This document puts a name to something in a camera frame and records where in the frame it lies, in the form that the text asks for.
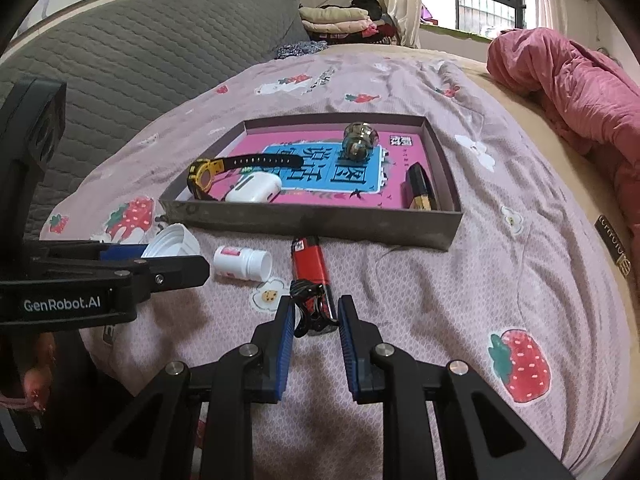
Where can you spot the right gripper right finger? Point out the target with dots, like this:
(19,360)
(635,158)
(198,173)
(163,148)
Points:
(380,373)

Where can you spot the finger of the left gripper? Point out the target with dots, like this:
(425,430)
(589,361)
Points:
(172,272)

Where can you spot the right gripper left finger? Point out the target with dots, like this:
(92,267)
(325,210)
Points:
(254,373)

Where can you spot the white bottle cap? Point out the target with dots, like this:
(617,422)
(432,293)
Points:
(173,241)

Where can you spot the white pill bottle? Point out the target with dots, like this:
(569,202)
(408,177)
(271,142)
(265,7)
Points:
(245,264)

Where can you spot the yellow black wristwatch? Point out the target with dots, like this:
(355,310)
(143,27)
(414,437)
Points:
(203,171)

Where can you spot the white earbuds case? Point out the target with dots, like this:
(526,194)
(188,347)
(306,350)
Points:
(256,188)

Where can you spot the black gold lipstick tube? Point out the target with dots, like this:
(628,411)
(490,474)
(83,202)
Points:
(419,191)

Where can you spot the left hand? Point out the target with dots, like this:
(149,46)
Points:
(35,359)

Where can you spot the shallow grey cardboard box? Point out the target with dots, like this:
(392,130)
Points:
(423,228)

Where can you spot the pink strawberry print bedsheet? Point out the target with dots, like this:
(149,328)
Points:
(525,257)

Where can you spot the pink blue book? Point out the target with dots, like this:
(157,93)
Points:
(327,180)

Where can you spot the grey quilted headboard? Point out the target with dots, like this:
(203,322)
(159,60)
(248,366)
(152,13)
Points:
(128,62)

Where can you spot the brass metal knob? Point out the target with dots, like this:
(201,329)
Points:
(359,141)

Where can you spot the beige mattress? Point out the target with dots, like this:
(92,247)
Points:
(565,169)

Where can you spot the stack of folded clothes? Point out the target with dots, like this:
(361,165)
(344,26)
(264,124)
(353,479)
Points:
(361,22)

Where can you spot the pink crumpled quilt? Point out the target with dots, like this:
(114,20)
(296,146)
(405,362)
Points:
(590,102)

